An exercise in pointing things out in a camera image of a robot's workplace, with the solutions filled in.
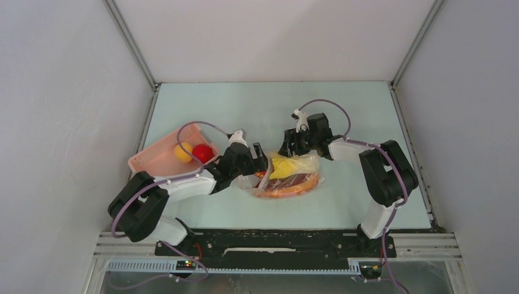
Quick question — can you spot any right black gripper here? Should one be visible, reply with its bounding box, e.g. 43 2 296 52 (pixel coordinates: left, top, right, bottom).
278 127 318 158

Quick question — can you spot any clear zip top bag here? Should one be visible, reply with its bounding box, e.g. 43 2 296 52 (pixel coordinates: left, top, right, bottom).
237 153 324 199

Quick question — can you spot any fake red apple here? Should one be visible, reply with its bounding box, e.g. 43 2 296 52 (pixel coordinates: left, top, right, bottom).
192 144 215 164

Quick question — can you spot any fake orange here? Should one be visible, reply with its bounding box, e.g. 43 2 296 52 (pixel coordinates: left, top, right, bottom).
173 142 193 164

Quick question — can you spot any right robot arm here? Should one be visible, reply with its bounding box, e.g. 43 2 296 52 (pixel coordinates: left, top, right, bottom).
278 110 419 256

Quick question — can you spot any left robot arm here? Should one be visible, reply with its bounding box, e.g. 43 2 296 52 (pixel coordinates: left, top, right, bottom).
108 143 271 255

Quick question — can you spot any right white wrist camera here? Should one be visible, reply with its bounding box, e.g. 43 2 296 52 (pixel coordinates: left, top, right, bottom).
291 109 308 133

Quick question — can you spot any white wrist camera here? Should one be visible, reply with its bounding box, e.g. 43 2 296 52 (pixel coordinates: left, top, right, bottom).
291 109 308 133
227 129 248 147

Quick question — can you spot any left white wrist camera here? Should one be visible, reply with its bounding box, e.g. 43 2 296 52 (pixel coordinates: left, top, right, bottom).
227 129 248 147

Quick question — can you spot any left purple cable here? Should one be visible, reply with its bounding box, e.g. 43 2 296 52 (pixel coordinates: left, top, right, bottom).
110 121 234 239

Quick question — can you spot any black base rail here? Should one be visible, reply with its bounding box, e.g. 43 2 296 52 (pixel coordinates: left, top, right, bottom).
155 229 396 272

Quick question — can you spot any white cable duct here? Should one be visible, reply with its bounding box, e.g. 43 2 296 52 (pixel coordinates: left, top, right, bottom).
106 259 362 276

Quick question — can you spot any right aluminium frame post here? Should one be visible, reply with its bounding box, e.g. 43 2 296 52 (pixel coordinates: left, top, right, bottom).
390 0 446 89

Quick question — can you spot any aluminium frame post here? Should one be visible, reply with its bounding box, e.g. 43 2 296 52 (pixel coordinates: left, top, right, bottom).
103 0 159 92
390 0 446 89

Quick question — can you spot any left aluminium frame post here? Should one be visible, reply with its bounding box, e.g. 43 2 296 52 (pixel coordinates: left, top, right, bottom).
103 0 159 92

